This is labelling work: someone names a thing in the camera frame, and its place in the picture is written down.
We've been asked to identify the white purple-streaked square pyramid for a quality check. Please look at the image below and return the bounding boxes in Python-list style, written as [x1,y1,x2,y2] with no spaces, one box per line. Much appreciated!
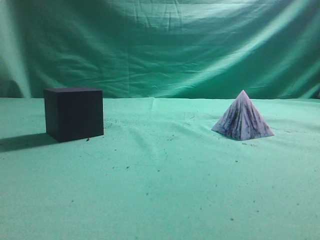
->
[211,90,275,141]

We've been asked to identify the dark purple cube block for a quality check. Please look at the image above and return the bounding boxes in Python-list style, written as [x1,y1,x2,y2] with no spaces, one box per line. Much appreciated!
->
[43,87,104,143]

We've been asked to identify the green table cloth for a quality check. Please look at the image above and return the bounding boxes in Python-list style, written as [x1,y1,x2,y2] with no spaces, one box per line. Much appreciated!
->
[0,98,320,240]

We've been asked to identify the green backdrop cloth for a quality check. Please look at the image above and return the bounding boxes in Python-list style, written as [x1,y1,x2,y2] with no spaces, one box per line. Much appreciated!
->
[0,0,320,99]

